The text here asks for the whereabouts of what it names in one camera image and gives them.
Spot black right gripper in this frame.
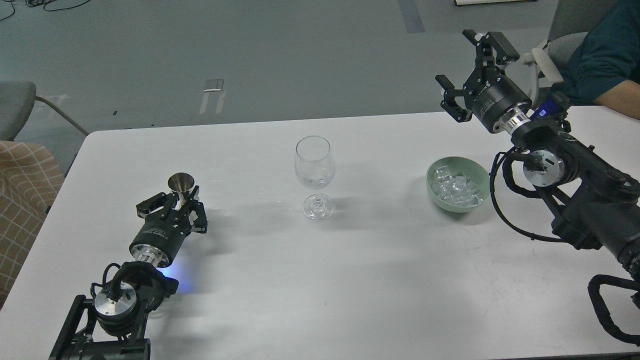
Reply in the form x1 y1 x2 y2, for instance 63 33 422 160
435 29 532 133

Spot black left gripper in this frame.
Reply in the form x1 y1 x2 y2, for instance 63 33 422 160
129 186 208 268

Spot steel double jigger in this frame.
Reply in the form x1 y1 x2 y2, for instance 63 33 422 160
167 172 195 204

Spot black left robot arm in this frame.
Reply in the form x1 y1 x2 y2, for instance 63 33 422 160
49 184 208 360

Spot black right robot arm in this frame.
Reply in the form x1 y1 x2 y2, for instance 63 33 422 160
435 29 640 346

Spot pile of ice cubes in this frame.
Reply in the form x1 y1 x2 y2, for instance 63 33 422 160
431 165 485 208

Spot clear wine glass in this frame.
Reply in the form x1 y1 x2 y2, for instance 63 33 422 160
294 136 336 221

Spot green bowl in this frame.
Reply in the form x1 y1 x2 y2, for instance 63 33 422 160
424 156 490 214

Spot grey office chair right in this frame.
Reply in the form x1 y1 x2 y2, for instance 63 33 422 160
518 0 617 108

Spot person in teal shirt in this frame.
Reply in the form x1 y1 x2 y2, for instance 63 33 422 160
552 0 640 120

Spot metal floor plate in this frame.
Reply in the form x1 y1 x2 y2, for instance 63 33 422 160
202 79 225 93

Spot grey chair left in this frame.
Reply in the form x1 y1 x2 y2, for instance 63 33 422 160
0 80 90 141

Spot black floor cables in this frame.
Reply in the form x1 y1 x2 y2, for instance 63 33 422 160
0 0 91 22

